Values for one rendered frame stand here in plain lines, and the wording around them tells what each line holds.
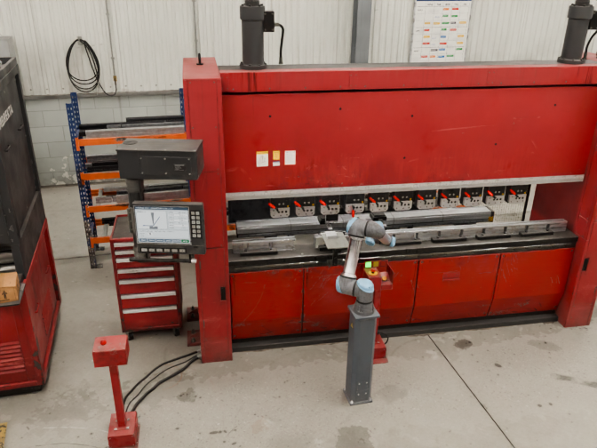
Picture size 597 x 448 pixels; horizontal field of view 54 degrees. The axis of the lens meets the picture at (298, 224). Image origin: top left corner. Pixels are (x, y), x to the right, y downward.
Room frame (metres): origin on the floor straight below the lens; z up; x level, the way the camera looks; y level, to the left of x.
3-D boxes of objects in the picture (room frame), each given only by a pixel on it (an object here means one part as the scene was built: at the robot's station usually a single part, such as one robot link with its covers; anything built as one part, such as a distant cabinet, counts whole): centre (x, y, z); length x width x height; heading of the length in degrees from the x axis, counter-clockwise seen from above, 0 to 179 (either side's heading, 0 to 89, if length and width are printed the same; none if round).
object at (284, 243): (4.19, 0.27, 0.92); 0.50 x 0.06 x 0.10; 100
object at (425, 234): (4.51, -1.51, 0.92); 1.67 x 0.06 x 0.10; 100
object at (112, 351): (3.03, 1.18, 0.41); 0.25 x 0.20 x 0.83; 10
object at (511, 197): (4.57, -1.82, 1.26); 0.15 x 0.09 x 0.17; 100
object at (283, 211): (4.21, 0.15, 1.26); 0.15 x 0.09 x 0.17; 100
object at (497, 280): (4.36, -0.91, 0.42); 3.00 x 0.21 x 0.83; 100
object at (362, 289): (3.49, -0.46, 0.94); 0.13 x 0.12 x 0.14; 65
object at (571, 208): (4.87, -2.47, 1.15); 0.85 x 0.25 x 2.30; 10
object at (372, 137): (4.40, -0.91, 1.74); 3.00 x 0.08 x 0.80; 100
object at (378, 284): (4.03, -0.64, 0.75); 0.20 x 0.16 x 0.18; 100
